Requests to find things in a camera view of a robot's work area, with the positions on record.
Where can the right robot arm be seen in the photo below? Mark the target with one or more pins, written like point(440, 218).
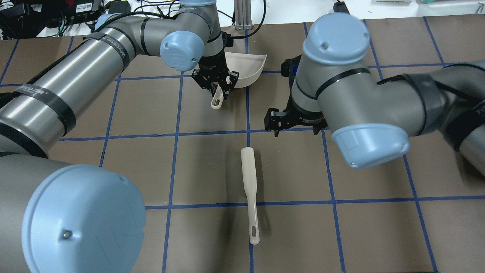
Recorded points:
point(371, 122)

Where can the aluminium frame post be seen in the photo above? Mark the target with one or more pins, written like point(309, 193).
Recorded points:
point(242, 15)

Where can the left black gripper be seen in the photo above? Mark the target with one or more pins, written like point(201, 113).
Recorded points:
point(212, 63)

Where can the white dustpan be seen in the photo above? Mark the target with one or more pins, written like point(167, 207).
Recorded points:
point(249, 67)

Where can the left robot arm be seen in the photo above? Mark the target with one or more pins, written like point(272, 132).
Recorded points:
point(66, 217)

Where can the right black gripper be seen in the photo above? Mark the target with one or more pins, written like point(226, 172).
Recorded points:
point(303, 118)

